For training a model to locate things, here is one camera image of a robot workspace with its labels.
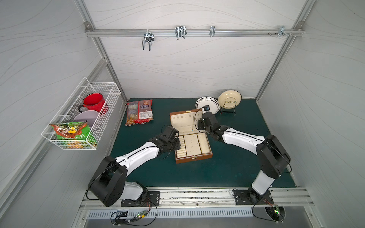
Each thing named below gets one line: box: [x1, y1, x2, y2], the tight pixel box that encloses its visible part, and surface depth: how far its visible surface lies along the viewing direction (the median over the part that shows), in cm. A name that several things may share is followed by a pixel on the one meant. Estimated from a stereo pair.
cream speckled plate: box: [217, 90, 242, 110], surface depth 104 cm
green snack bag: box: [48, 121, 98, 149], surface depth 55 cm
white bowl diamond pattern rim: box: [194, 96, 221, 114], surface depth 121 cm
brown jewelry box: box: [169, 108, 214, 164], surface depth 89 cm
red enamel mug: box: [77, 92, 109, 116], surface depth 67 cm
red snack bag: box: [124, 98, 154, 127], surface depth 109 cm
